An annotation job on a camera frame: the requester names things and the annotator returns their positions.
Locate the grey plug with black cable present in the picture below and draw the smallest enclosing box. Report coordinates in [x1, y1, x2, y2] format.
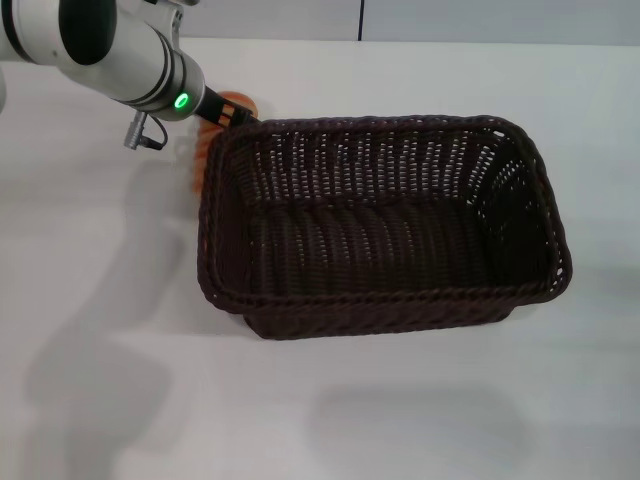
[122, 110, 169, 151]

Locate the orange striped bread loaf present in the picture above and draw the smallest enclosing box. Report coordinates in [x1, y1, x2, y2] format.
[192, 89, 261, 194]

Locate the dark brown woven basket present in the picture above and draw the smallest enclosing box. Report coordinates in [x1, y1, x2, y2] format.
[197, 114, 573, 341]

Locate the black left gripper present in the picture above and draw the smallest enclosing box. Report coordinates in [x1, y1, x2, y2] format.
[199, 87, 260, 129]

